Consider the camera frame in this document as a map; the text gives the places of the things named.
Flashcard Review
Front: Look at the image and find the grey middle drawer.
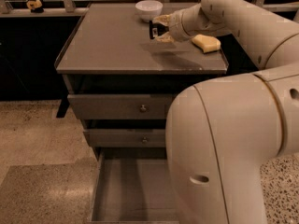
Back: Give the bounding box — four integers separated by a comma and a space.
83, 129, 165, 147

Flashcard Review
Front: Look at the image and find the black rxbar chocolate bar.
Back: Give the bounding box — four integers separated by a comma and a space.
149, 21, 161, 39

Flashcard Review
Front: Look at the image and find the small yellow black object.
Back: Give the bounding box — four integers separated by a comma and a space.
26, 0, 44, 13

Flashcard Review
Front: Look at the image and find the yellow sponge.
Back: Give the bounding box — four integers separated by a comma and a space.
192, 35, 221, 53

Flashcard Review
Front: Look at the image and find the grey open bottom drawer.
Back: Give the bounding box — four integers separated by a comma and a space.
87, 147, 179, 224

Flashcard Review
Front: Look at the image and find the white ceramic bowl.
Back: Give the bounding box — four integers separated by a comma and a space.
135, 0, 163, 22

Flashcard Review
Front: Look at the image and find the round middle drawer knob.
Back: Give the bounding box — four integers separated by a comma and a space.
141, 137, 148, 144

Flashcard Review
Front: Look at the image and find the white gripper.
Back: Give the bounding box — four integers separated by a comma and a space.
152, 4, 231, 43

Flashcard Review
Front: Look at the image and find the round drawer knob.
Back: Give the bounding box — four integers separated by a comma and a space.
139, 105, 148, 113
141, 137, 148, 144

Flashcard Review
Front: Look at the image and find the white diagonal post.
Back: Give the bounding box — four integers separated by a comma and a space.
293, 9, 299, 22

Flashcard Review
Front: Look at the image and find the grey top drawer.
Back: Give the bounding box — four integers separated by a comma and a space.
68, 94, 173, 119

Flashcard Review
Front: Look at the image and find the grey drawer cabinet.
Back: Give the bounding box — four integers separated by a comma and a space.
53, 1, 229, 161

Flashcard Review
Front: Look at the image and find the round top drawer knob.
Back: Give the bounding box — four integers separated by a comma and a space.
139, 105, 148, 113

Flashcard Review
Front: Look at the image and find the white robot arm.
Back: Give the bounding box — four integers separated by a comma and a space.
150, 0, 299, 224

